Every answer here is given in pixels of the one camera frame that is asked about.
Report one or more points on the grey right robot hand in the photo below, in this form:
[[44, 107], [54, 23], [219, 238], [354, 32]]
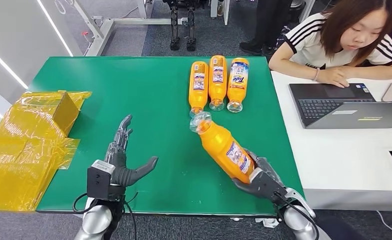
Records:
[[265, 164]]

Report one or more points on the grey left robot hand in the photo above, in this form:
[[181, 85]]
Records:
[[119, 175]]

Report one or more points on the orange detergent bottle clear cap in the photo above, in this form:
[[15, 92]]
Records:
[[217, 89], [237, 94], [198, 96], [222, 145]]

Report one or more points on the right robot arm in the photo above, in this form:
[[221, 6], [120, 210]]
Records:
[[298, 222]]

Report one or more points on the white desk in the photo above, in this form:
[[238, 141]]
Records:
[[341, 159]]

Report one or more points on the grey open laptop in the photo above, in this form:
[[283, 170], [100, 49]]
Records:
[[331, 109]]

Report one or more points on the yellow film wrapped cardboard box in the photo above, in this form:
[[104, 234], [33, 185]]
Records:
[[23, 139]]

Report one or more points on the person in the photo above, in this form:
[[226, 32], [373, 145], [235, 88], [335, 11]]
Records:
[[310, 43], [268, 23]]

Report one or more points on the small red clamp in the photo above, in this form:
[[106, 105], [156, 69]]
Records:
[[84, 33]]

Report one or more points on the white table leg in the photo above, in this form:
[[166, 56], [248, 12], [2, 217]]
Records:
[[226, 13]]

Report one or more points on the white light strip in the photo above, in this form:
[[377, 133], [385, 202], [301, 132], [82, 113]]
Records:
[[5, 65], [55, 28]]

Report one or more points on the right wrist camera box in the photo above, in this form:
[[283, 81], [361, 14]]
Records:
[[265, 184]]

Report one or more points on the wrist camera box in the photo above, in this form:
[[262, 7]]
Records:
[[265, 184], [98, 182]]

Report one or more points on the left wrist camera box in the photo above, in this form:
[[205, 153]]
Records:
[[98, 182]]

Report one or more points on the white table foot bracket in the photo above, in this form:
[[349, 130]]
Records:
[[268, 222], [236, 219]]

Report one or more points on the white metal frame stand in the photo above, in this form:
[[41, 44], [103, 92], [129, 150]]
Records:
[[99, 33]]

